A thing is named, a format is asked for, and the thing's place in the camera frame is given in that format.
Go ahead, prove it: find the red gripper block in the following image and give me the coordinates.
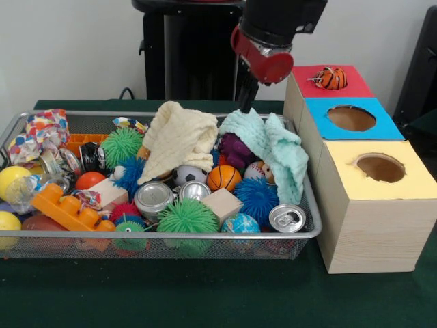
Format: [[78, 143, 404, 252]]
[[230, 25, 295, 113]]

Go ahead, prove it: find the mint green muslin cloth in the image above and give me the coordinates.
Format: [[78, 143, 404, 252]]
[[217, 107, 310, 206]]

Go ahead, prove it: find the cream yellow muslin cloth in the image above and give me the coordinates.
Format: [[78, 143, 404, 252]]
[[137, 101, 219, 185]]

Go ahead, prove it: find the orange tiger plush toy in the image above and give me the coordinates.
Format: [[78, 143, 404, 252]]
[[309, 66, 349, 91]]

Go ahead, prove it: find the clear mesh bin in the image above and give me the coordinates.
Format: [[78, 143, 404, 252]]
[[0, 109, 323, 260]]

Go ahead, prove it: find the wooden box with three holes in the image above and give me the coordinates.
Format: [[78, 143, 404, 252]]
[[283, 64, 437, 274]]

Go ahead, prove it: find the small orange basketball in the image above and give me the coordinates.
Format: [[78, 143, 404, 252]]
[[207, 164, 242, 192]]

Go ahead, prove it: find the blue spiky ball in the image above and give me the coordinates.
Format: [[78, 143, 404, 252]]
[[234, 178, 281, 226]]

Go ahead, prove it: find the silver can with pull tab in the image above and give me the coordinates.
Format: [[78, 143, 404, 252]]
[[268, 203, 306, 233]]

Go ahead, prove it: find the small green spiky ball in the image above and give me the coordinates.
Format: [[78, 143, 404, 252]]
[[101, 128, 144, 170]]

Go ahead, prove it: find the large green spiky ball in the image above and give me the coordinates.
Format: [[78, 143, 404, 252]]
[[157, 198, 221, 236]]

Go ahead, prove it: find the black chair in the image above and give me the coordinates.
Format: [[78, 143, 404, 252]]
[[393, 5, 437, 134]]

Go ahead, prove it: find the dark green table cloth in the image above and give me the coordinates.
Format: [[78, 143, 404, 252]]
[[0, 99, 437, 328]]

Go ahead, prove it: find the orange plastic toy piece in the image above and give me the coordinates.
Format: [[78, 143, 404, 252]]
[[31, 183, 115, 232]]

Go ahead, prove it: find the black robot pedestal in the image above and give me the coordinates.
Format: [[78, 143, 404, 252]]
[[132, 0, 250, 102]]

